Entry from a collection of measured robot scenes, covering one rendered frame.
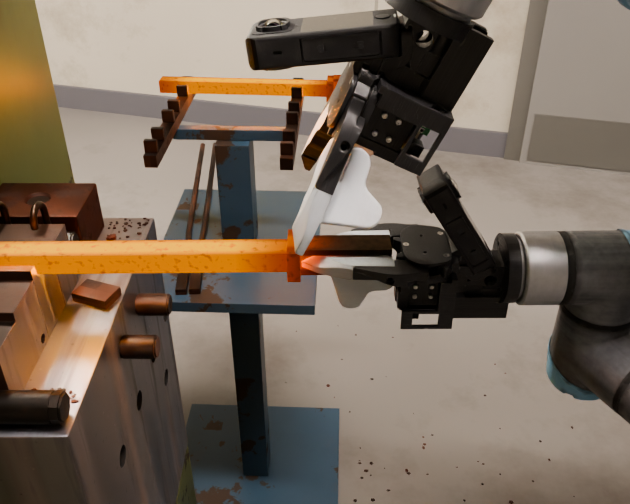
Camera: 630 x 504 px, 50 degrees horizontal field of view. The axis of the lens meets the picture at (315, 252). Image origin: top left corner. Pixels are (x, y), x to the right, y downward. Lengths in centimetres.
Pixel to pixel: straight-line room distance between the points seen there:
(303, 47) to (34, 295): 38
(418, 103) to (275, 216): 90
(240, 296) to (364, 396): 85
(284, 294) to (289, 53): 70
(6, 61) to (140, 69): 266
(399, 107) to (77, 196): 48
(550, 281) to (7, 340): 51
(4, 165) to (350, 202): 60
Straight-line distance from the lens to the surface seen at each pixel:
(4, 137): 102
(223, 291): 119
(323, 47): 52
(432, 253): 67
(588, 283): 71
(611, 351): 76
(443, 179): 64
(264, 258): 67
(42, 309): 75
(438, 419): 191
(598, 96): 318
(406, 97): 52
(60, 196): 89
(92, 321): 78
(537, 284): 69
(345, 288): 68
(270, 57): 52
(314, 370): 201
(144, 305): 85
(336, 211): 52
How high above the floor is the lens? 138
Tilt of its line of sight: 34 degrees down
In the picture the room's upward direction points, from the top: straight up
